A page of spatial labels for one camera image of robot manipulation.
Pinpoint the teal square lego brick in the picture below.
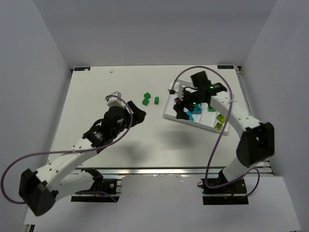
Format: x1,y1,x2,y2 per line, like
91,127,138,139
192,104,202,115

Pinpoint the teal long lego brick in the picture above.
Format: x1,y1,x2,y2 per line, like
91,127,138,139
185,111,194,121

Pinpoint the green lego brick top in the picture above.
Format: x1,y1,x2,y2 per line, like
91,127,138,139
144,92,151,99

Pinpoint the white compartment sorting tray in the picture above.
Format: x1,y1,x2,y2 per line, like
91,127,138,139
163,80,223,133

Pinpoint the yellow-green lego brick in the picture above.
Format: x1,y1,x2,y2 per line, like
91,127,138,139
216,114,226,123

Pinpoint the lime lego brick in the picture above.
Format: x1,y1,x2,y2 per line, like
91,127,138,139
214,122,223,131

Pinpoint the green and yellow lego stack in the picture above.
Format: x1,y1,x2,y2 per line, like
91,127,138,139
208,105,216,112

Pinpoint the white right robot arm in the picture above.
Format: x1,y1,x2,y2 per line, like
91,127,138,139
169,71,275,189

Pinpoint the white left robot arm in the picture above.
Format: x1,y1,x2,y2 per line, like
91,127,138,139
19,101,146,216

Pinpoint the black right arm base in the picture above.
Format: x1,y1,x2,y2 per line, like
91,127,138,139
197,178,249,205

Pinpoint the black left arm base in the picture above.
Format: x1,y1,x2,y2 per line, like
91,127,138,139
71,168,121,203

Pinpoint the blue label right corner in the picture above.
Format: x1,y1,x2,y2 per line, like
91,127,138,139
217,65,234,69

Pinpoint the blue label corner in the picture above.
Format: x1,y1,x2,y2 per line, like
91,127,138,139
74,67,91,72
217,65,234,69

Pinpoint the blue label left corner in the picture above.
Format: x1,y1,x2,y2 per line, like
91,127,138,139
74,67,91,72

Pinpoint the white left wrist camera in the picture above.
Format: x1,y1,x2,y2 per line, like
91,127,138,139
105,91,125,108

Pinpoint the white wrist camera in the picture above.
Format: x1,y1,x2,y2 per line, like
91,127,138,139
105,91,125,108
168,82,184,101

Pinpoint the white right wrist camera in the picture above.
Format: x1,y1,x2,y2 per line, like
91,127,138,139
168,82,184,101

